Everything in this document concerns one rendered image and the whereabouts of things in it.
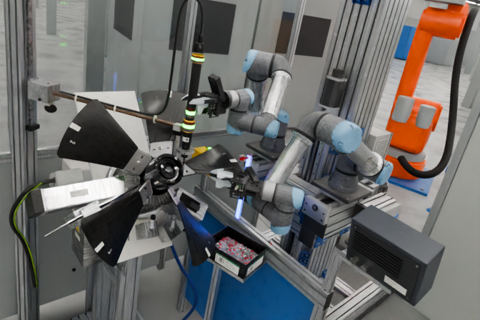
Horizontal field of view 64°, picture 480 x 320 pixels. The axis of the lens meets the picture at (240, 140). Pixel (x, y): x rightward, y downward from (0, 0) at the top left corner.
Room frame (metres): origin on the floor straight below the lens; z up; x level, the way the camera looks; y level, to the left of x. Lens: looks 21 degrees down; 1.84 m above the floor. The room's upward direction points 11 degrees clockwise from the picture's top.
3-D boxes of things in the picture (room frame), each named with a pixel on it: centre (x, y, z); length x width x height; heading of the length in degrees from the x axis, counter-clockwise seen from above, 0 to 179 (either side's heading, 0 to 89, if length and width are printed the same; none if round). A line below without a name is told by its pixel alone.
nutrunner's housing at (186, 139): (1.33, 0.20, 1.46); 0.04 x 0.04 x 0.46
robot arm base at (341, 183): (1.76, -0.55, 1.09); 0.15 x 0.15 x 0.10
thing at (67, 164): (1.62, 0.73, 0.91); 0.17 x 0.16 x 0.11; 44
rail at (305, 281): (1.51, -0.13, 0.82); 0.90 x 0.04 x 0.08; 44
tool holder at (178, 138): (1.33, 0.21, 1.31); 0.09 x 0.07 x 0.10; 79
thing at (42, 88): (1.45, 0.81, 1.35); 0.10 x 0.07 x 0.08; 79
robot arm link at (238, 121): (1.55, 0.01, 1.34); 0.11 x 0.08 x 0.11; 81
